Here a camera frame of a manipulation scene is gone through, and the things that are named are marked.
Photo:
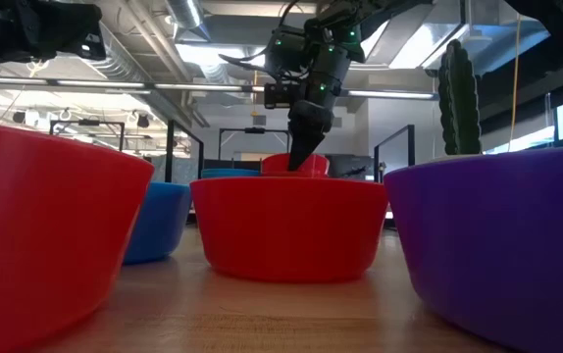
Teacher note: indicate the silver ventilation duct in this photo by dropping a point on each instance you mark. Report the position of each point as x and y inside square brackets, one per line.
[186, 15]

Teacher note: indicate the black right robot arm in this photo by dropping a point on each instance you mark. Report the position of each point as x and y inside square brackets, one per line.
[556, 34]

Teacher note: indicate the purple plastic mini bowl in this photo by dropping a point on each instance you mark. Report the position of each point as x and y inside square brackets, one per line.
[497, 245]

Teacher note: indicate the green cactus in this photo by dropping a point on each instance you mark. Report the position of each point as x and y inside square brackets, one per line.
[460, 98]

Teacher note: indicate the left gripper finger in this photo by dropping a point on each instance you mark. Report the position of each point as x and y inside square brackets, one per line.
[80, 34]

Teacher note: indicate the ceiling light bar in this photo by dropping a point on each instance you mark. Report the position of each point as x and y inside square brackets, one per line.
[115, 84]

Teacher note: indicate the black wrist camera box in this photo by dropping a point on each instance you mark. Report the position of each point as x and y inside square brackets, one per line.
[281, 95]

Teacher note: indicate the blue plastic mini bowl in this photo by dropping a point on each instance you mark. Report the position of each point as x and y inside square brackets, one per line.
[230, 173]
[159, 225]

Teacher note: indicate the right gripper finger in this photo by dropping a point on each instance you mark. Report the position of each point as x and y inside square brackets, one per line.
[311, 127]

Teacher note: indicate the red plastic mini bowl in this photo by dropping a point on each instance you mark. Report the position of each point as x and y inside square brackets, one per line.
[41, 235]
[325, 174]
[274, 164]
[286, 230]

